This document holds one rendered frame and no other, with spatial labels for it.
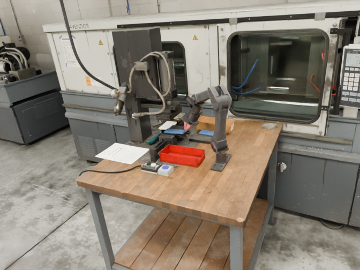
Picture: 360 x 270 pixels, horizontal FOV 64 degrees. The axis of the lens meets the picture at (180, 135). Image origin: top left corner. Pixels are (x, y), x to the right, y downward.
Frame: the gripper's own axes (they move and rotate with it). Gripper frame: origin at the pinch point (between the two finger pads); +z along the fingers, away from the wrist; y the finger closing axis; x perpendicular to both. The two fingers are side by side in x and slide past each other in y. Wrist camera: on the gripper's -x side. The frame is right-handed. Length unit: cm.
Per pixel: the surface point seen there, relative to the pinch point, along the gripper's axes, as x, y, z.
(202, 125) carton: -25.4, -3.9, 2.8
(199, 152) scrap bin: 11.5, -16.9, 1.1
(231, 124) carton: -36.8, -19.9, -5.4
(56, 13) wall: -294, 416, 104
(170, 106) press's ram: 3.3, 15.0, -10.3
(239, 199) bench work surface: 43, -49, -9
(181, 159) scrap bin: 22.9, -11.3, 5.2
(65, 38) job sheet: -70, 175, 28
